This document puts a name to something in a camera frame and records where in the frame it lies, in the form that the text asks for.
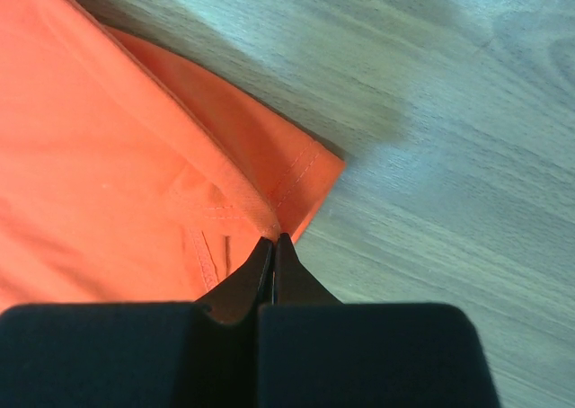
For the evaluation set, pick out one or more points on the orange t shirt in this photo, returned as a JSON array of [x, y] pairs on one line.
[[129, 173]]

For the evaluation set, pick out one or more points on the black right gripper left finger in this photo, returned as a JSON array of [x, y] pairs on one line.
[[153, 354]]

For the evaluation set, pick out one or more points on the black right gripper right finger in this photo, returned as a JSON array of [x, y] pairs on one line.
[[314, 351]]

